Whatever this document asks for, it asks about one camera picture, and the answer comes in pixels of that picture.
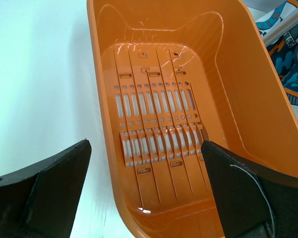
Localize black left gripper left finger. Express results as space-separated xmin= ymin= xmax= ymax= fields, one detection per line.
xmin=0 ymin=139 xmax=91 ymax=238

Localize orange plastic basket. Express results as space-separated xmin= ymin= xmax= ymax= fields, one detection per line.
xmin=87 ymin=0 xmax=298 ymax=238

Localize colourful patterned shorts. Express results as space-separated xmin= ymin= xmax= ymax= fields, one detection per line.
xmin=255 ymin=0 xmax=298 ymax=120

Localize metal clothes rack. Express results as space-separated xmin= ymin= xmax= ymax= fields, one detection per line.
xmin=262 ymin=8 xmax=298 ymax=46

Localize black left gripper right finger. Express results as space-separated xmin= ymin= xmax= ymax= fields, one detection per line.
xmin=201 ymin=141 xmax=298 ymax=238

